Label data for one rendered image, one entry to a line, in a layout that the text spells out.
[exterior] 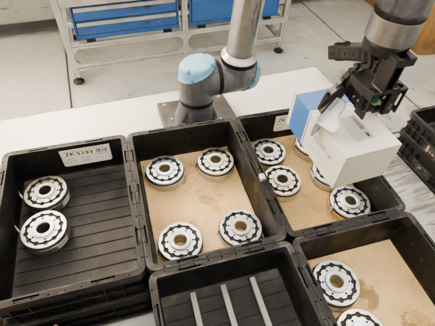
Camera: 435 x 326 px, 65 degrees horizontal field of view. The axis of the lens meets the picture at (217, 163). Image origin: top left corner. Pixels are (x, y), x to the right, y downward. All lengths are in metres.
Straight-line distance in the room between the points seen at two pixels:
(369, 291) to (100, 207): 0.67
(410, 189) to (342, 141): 0.65
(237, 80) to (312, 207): 0.47
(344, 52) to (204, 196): 0.49
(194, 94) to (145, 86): 1.60
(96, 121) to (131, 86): 1.37
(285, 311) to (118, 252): 0.39
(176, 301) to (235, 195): 0.31
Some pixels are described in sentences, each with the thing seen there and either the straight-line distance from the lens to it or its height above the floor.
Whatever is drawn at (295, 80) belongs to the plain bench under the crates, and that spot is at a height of 0.70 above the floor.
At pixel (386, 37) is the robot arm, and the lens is 0.59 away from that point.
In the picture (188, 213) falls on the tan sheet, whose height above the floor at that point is 0.83.
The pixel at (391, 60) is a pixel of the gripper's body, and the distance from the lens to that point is 0.60.
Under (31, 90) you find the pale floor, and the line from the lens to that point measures 2.88.
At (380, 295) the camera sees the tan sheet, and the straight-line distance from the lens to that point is 0.89.
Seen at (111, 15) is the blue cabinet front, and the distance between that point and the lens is 2.62.
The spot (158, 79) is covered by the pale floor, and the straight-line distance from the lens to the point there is 2.76.
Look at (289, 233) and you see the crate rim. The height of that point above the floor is 0.93.
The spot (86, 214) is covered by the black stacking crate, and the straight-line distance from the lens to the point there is 0.93.
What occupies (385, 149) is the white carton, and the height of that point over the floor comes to 1.13.
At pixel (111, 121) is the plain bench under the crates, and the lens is 1.35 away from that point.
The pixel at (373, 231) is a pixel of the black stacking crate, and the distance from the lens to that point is 0.88.
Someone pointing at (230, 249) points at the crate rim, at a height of 0.93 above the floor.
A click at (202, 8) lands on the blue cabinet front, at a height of 0.45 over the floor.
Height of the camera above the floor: 1.57
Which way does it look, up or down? 49 degrees down
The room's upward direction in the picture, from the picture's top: 4 degrees clockwise
